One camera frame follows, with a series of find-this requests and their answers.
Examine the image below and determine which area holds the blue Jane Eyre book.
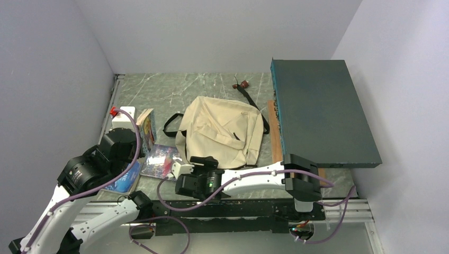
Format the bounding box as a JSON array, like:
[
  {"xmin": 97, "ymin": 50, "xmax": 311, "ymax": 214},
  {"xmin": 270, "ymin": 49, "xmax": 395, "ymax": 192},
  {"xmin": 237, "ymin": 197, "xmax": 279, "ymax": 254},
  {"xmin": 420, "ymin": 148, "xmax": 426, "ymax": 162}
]
[{"xmin": 103, "ymin": 161, "xmax": 141, "ymax": 195}]

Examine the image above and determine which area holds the wooden board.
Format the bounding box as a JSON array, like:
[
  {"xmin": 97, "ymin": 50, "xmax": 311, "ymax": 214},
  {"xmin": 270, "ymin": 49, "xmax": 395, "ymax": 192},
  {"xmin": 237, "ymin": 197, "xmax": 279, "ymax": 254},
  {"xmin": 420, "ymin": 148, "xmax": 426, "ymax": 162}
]
[{"xmin": 267, "ymin": 99, "xmax": 327, "ymax": 179}]

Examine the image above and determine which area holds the treehouse paperback book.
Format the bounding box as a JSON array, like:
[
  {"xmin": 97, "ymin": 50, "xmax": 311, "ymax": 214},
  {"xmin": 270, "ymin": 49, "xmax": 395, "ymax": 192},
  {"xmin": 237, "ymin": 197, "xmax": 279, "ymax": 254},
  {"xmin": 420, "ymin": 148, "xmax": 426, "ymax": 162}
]
[{"xmin": 137, "ymin": 108, "xmax": 157, "ymax": 155}]

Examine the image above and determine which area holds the dark glossy paperback book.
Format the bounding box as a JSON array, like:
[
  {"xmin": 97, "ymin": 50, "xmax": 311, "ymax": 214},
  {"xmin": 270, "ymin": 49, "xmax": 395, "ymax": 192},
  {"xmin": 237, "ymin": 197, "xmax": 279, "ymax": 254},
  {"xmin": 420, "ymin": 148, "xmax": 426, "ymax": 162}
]
[{"xmin": 140, "ymin": 144, "xmax": 181, "ymax": 179}]

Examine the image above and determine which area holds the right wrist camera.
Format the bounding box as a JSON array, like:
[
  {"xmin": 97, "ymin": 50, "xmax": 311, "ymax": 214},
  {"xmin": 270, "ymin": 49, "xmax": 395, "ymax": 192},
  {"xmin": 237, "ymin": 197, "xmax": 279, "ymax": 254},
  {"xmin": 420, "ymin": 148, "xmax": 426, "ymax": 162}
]
[{"xmin": 171, "ymin": 161, "xmax": 194, "ymax": 180}]

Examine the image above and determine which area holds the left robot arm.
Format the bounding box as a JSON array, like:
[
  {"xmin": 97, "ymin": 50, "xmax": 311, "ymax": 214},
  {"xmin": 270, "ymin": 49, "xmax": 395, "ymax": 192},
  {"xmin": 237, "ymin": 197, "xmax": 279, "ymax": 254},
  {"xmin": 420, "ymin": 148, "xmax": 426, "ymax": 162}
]
[{"xmin": 8, "ymin": 128, "xmax": 153, "ymax": 253}]

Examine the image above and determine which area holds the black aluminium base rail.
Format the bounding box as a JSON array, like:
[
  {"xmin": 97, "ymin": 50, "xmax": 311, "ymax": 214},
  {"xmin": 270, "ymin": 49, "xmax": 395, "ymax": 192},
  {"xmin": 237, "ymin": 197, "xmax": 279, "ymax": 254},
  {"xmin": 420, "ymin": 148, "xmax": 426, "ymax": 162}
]
[{"xmin": 74, "ymin": 198, "xmax": 374, "ymax": 236}]

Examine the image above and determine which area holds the beige canvas backpack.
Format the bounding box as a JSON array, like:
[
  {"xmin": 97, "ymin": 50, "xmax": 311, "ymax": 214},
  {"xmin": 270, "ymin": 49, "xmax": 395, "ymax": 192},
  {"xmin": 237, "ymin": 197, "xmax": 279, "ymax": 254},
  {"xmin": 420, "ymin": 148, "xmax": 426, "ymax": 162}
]
[{"xmin": 163, "ymin": 80, "xmax": 270, "ymax": 170}]

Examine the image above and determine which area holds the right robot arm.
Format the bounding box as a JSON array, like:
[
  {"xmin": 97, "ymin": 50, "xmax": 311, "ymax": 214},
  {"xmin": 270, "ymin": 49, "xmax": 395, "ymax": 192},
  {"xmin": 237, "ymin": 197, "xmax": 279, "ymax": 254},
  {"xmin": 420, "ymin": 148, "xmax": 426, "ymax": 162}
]
[{"xmin": 169, "ymin": 154, "xmax": 322, "ymax": 220}]

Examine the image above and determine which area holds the dark network switch box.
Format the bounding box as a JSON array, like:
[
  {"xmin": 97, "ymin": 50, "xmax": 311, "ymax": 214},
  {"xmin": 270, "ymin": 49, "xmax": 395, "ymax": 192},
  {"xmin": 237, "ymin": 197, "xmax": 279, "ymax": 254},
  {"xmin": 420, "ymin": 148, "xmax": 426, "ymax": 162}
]
[{"xmin": 271, "ymin": 60, "xmax": 382, "ymax": 168}]

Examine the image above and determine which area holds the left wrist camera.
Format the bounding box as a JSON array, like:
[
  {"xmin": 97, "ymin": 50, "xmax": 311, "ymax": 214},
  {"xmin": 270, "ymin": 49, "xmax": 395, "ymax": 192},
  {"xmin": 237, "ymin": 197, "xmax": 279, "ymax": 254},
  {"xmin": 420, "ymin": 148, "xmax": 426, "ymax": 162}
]
[{"xmin": 110, "ymin": 106, "xmax": 136, "ymax": 130}]

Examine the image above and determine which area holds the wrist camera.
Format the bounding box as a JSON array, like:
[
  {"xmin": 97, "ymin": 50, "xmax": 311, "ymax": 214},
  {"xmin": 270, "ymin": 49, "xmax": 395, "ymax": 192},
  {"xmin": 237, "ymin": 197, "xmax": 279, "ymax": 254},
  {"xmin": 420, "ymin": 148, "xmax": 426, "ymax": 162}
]
[
  {"xmin": 110, "ymin": 106, "xmax": 136, "ymax": 130},
  {"xmin": 171, "ymin": 161, "xmax": 194, "ymax": 180}
]

